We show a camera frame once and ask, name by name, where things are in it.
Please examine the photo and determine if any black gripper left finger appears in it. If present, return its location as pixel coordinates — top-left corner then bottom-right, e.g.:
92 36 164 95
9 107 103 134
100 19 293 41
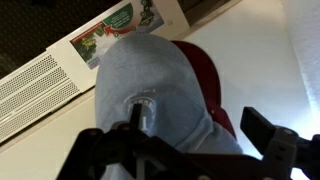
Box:
129 104 142 128

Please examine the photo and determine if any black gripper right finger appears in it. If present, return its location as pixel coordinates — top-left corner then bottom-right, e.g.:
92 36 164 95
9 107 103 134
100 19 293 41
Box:
240 107 299 167

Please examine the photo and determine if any maroon cap on sill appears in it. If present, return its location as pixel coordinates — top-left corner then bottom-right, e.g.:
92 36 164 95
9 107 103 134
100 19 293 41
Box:
174 41 236 138

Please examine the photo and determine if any sticker label on heater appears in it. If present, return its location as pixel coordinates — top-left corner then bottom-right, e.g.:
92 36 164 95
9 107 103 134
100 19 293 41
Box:
70 0 164 69

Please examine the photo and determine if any white wall heater unit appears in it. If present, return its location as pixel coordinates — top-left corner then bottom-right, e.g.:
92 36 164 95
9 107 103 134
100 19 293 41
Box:
0 0 189 143

